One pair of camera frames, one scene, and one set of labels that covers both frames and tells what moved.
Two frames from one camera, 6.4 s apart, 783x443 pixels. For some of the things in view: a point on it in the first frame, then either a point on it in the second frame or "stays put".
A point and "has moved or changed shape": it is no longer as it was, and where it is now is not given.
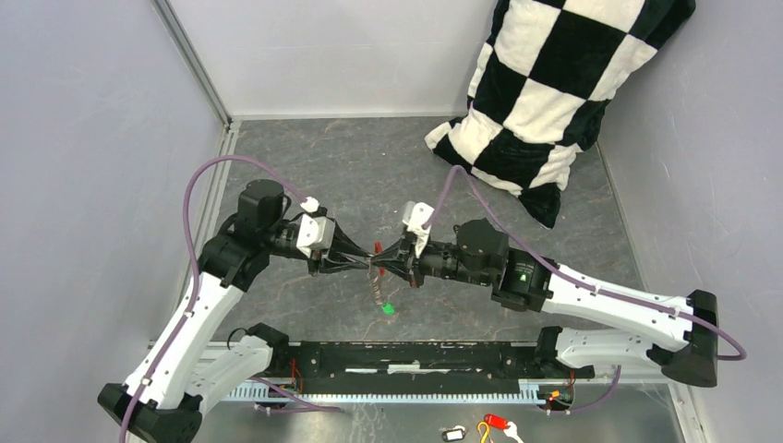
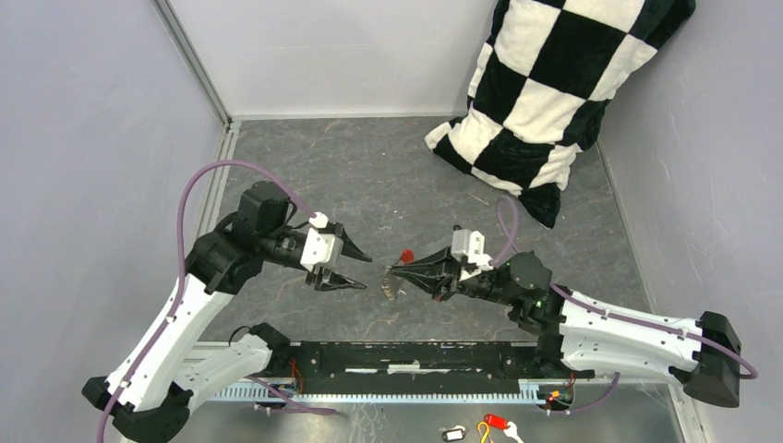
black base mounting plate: [295, 364] stays put
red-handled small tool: [375, 274] has moved or changed shape
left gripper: [331, 260] to [331, 281]
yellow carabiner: [487, 430] stays put
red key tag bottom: [498, 422] stays put
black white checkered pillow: [542, 80] stays put
